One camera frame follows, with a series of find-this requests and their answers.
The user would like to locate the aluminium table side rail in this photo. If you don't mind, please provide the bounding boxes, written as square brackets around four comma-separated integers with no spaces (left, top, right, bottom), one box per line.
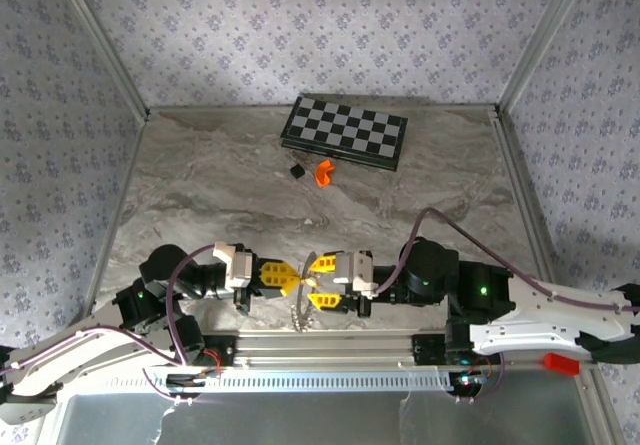
[493,107,597,356]
[84,109,151,314]

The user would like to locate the black connector board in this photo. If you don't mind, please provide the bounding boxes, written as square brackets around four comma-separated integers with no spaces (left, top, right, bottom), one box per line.
[165,372,221,391]

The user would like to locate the large metal keyring with keys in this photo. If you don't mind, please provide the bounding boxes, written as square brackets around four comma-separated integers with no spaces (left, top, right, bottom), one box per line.
[289,252,321,334]

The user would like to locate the small circuit board with LEDs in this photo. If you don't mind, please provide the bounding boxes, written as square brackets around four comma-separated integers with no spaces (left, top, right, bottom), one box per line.
[452,372,489,389]

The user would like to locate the aluminium mounting rail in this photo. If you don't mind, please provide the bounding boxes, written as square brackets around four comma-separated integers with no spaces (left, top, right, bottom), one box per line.
[99,328,599,372]

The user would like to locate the aluminium frame post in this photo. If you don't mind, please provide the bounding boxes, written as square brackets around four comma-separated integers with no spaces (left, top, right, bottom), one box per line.
[497,0,596,114]
[49,0,151,121]

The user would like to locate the white slotted cable duct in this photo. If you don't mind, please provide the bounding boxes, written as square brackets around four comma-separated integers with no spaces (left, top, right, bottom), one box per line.
[99,368,454,395]

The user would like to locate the folded black white chessboard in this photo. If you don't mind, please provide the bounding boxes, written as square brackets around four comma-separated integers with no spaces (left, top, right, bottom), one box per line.
[279,95,409,173]

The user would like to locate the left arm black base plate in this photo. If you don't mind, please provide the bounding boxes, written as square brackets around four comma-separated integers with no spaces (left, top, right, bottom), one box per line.
[197,335,237,367]

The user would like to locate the grey metal sheet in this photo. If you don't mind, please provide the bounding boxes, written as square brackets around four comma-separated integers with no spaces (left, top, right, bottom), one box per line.
[54,392,596,445]

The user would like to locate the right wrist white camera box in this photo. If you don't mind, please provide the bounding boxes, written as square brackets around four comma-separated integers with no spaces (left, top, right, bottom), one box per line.
[332,250,379,299]

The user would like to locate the red toy brick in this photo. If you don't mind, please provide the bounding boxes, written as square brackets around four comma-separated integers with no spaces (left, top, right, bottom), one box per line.
[543,352,581,376]

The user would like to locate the orange curved plastic piece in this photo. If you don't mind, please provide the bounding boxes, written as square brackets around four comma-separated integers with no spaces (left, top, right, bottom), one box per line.
[314,159,335,188]

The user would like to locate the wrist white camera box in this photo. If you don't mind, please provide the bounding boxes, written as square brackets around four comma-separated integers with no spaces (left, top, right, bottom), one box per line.
[212,240,254,291]
[332,250,379,299]

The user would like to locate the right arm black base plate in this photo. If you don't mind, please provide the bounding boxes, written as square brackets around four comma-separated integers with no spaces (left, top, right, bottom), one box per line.
[410,333,504,366]

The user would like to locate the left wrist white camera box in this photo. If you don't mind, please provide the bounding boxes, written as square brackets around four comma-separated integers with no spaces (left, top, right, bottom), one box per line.
[212,240,254,291]

